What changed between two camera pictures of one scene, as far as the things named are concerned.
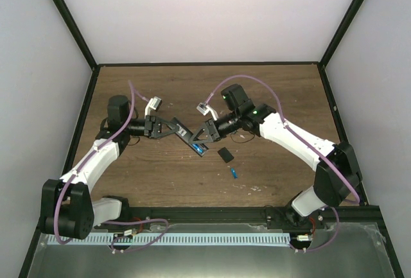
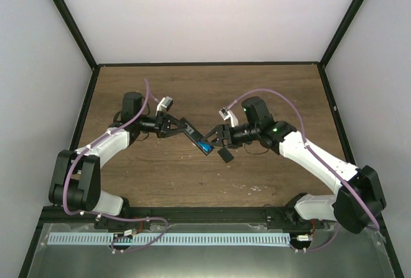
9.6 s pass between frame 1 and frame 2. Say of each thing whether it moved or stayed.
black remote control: moved
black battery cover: stayed
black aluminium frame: stayed
